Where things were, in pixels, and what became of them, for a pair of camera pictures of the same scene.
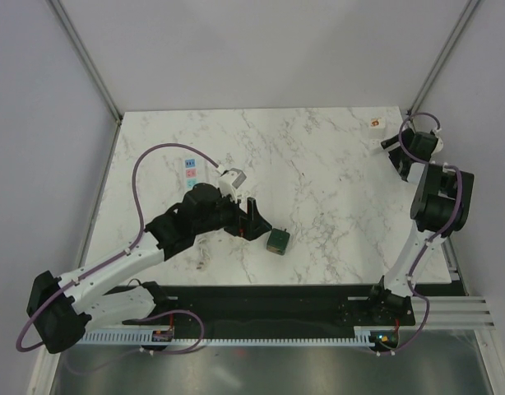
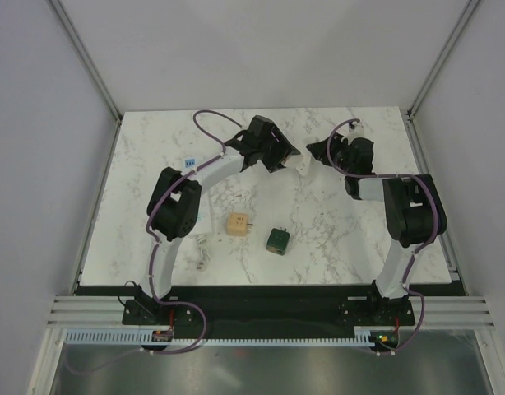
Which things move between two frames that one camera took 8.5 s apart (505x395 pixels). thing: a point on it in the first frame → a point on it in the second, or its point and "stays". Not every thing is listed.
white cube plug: [377, 127] → [303, 165]
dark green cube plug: [278, 241] stays
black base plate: [261, 309] stays
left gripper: [248, 225] → [282, 150]
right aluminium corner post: [470, 8] stays
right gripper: [406, 137] → [319, 152]
